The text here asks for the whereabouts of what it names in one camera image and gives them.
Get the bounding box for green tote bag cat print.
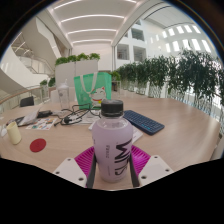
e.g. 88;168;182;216
73;71;113;110

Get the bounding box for black cable bundle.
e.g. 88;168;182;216
53;103;102;127

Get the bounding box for row of green potted trees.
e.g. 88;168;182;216
110;49;224;116

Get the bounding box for flat round red coaster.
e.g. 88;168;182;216
29;138;47;153

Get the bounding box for black chair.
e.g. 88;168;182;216
19;95;36;108

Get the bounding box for purple drink bottle black cap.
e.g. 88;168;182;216
91;98;134;184

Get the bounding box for white planter box with greenery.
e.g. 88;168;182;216
54;52;101;90

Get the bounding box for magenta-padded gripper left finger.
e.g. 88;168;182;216
52;146;98;189

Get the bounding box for colourful printed leaflet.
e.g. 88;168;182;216
25;116;58;131

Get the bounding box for open white notebook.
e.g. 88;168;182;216
16;107;44;128

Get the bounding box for clear plastic water bottle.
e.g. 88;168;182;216
56;79;71;111

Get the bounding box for dark blue keyboard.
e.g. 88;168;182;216
122;109;166;136

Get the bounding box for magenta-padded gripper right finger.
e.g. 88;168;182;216
128;144;175;188

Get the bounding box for pale yellow cup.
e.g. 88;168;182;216
6;121;23;146

